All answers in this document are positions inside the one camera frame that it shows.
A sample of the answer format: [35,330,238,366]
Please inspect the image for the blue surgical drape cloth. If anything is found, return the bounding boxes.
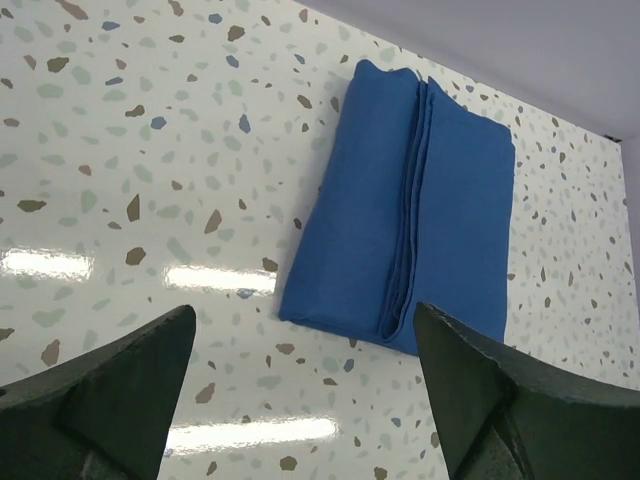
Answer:
[279,60,515,355]

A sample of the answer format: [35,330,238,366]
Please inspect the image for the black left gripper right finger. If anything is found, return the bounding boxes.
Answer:
[414,304,639,479]

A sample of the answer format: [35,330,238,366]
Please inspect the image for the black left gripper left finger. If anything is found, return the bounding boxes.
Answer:
[1,305,196,479]

